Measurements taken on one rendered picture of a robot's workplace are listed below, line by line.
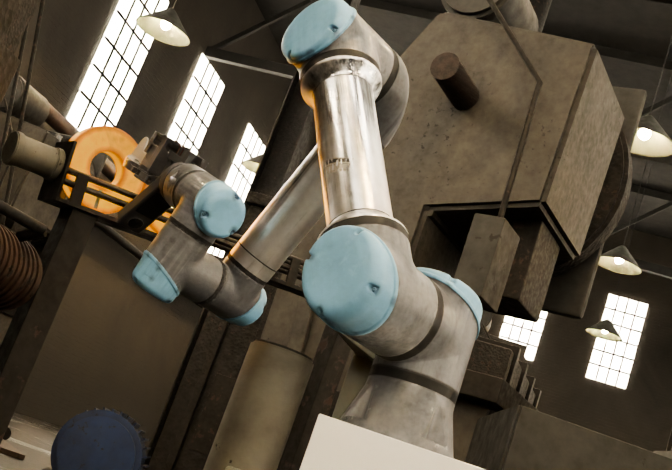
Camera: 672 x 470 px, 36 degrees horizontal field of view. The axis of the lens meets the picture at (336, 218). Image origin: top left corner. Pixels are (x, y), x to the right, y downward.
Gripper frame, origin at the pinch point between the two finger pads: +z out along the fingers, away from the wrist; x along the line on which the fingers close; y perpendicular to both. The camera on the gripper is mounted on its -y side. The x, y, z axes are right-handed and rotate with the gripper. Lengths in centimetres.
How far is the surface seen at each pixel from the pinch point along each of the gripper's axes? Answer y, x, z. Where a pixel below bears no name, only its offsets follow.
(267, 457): -31, -36, -28
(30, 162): -8.3, 13.3, 5.9
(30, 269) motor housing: -23.1, 7.1, -2.5
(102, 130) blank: 2.2, 3.6, 9.9
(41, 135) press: -57, -253, 736
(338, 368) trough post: -17, -66, 3
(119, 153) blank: 0.1, -1.1, 9.2
